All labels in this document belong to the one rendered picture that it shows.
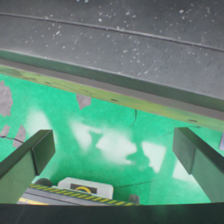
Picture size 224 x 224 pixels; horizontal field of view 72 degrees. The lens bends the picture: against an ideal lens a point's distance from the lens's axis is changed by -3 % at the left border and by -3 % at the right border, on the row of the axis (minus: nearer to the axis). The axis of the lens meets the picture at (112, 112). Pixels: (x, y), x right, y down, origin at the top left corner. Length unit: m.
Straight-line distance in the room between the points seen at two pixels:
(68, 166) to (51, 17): 0.87
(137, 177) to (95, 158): 0.25
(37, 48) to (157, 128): 0.79
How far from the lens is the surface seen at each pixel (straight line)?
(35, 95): 1.12
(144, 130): 0.89
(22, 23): 0.20
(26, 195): 0.74
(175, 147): 0.17
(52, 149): 0.17
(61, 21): 0.18
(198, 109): 0.17
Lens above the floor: 0.89
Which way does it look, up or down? 78 degrees down
